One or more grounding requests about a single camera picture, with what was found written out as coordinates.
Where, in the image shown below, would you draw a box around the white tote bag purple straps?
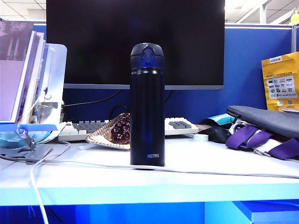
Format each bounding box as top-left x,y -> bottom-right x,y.
225,120 -> 299,161

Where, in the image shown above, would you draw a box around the white and grey keyboard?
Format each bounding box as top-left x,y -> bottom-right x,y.
57,118 -> 200,142

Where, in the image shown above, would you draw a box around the looped black cable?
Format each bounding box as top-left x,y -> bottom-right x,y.
109,105 -> 128,121

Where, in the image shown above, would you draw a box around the black computer monitor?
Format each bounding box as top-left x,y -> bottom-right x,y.
46,0 -> 226,91

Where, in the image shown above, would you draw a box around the black computer mouse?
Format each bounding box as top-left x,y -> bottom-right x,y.
198,126 -> 231,144

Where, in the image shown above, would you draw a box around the black thermos flask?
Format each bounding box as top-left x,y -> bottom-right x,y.
130,42 -> 166,168

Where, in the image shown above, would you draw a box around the thin white book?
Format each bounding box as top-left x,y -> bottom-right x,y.
20,31 -> 46,123

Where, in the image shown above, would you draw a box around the white green tape roll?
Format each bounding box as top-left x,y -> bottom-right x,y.
193,133 -> 209,142

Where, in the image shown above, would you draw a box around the grey metal laptop stand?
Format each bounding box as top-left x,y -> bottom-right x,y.
0,120 -> 59,165

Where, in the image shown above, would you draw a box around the yellow duck toy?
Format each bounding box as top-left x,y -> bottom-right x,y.
288,9 -> 299,26

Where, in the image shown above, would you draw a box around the grey fabric laptop sleeve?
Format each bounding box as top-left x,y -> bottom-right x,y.
227,105 -> 299,140

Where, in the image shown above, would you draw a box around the long white cable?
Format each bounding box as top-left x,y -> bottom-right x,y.
39,160 -> 299,179

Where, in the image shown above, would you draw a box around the light blue tissue pack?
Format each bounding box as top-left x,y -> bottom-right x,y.
0,130 -> 52,149

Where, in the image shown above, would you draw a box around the black monitor cable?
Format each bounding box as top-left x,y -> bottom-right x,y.
62,90 -> 122,108

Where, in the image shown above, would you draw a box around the blue office partition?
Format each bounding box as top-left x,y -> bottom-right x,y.
32,22 -> 299,124

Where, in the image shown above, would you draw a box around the teal white packet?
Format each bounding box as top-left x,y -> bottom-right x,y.
205,113 -> 236,126

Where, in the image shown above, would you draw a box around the woven tray with snacks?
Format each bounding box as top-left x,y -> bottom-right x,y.
85,112 -> 131,150

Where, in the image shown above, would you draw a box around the white file holder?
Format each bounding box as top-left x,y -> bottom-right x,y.
35,43 -> 68,128

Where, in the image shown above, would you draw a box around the yellow printed package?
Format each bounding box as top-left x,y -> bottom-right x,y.
261,51 -> 299,112

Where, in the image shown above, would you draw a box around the white cable with plug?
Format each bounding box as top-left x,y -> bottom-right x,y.
29,140 -> 85,224

